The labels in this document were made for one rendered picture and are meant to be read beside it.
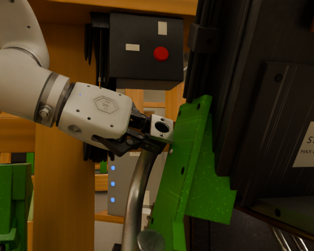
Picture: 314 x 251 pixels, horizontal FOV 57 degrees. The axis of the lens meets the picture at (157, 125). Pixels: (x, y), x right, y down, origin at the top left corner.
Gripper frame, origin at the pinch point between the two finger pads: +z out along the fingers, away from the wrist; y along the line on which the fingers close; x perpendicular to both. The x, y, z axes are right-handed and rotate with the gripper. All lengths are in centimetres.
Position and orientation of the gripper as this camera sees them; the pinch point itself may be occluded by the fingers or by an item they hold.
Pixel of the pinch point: (153, 136)
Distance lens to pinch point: 49.6
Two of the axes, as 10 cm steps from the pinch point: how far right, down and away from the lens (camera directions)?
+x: -4.0, 6.9, 6.0
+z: 9.1, 3.4, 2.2
